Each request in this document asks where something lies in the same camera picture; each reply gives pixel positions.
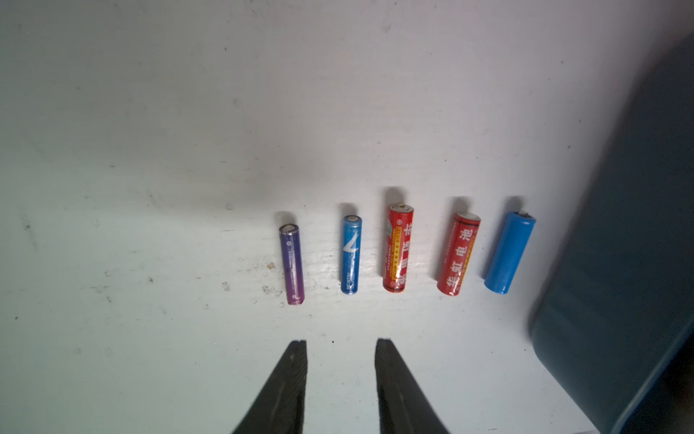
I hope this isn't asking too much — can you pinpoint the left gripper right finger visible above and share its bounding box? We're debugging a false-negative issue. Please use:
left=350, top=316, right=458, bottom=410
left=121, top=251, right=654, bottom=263
left=375, top=338, right=448, bottom=434

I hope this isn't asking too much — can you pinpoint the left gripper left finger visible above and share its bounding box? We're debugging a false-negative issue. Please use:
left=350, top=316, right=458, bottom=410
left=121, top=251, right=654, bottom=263
left=233, top=340, right=308, bottom=434

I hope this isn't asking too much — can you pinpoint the purple slim battery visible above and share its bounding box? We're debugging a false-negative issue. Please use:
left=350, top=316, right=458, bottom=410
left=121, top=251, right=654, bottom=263
left=278, top=224, right=305, bottom=306

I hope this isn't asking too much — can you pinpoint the red Huahong battery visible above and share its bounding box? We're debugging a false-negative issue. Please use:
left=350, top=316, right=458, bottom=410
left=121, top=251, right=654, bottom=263
left=383, top=203, right=414, bottom=293

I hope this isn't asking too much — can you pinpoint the blue slim battery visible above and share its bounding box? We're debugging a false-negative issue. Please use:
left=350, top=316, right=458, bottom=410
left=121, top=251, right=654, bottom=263
left=341, top=215, right=363, bottom=295

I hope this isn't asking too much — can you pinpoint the teal plastic storage box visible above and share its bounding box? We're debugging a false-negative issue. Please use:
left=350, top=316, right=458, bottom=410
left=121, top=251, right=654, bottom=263
left=531, top=37, right=693, bottom=433

